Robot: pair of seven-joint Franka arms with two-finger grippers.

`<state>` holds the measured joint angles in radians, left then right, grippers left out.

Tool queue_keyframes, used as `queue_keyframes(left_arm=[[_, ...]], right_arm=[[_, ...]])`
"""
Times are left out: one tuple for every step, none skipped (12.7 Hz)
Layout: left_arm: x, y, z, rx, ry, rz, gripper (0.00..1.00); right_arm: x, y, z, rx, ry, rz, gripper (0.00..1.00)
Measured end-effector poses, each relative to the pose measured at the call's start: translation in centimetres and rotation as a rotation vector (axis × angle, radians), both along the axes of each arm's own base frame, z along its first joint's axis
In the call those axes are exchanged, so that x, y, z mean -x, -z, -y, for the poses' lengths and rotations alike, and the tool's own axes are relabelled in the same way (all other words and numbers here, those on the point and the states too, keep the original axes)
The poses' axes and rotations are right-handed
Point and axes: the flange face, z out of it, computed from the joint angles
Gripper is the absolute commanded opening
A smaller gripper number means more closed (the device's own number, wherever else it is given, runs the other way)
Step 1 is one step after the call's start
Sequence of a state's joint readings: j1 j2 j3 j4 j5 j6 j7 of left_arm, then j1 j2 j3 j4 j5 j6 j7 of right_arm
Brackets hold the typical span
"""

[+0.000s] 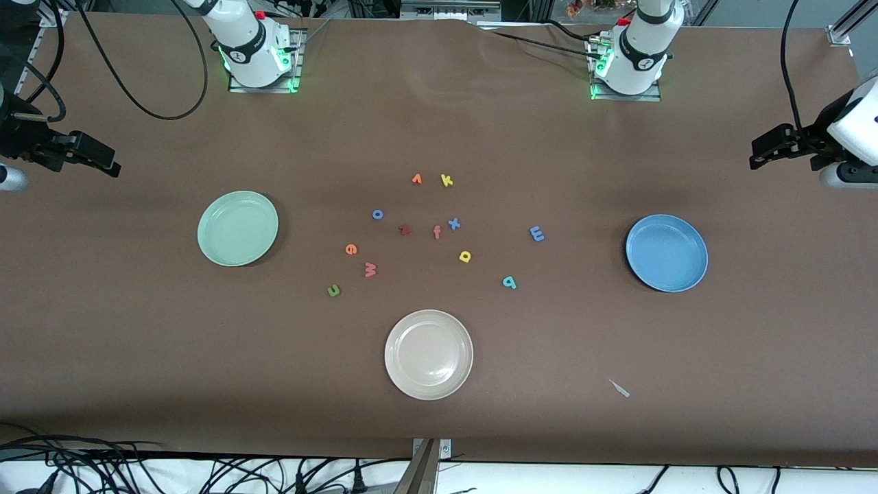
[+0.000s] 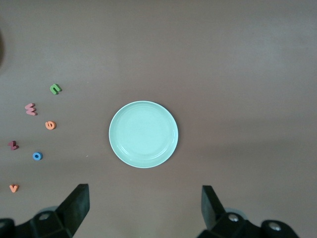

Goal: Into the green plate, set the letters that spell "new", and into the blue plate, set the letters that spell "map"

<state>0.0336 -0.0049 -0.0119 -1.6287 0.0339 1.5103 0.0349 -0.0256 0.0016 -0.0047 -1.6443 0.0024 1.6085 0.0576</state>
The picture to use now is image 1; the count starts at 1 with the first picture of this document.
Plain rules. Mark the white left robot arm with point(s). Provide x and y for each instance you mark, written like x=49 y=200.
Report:
x=645 y=48

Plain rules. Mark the small white plastic scrap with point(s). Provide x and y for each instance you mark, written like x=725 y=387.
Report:
x=619 y=388

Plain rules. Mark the grey metal post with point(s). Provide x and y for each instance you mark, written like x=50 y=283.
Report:
x=420 y=477

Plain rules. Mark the aluminium frame rail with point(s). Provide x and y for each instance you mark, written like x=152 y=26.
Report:
x=24 y=77

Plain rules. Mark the aluminium frame corner bracket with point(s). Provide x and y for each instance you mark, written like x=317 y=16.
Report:
x=55 y=18

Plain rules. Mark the orange dried flowers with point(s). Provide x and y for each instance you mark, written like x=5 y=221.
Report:
x=575 y=8

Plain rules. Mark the black power plug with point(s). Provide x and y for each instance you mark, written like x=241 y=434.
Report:
x=357 y=480
x=302 y=484

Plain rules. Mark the aluminium frame profile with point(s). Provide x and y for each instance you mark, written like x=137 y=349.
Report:
x=840 y=34

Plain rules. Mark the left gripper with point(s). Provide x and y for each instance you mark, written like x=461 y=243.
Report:
x=814 y=137

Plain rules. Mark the brown paper table cover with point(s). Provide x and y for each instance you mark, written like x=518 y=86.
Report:
x=137 y=343

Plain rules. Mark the blue plate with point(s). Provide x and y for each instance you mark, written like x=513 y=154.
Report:
x=667 y=252

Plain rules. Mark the beige plate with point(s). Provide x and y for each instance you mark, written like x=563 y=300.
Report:
x=429 y=355

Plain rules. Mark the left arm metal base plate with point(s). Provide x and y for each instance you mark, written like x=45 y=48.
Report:
x=627 y=98

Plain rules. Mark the grey metal box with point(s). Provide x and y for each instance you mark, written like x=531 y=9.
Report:
x=449 y=10

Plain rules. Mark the blue foam letter m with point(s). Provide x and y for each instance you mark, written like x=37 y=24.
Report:
x=537 y=234

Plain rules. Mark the green plate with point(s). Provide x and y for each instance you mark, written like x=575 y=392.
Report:
x=237 y=228

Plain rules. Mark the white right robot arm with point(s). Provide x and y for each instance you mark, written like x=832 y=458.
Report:
x=247 y=41

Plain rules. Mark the metal table edge bracket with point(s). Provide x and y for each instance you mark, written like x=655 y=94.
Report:
x=446 y=449

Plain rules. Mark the red foam letter w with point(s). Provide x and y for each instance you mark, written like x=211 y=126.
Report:
x=370 y=270

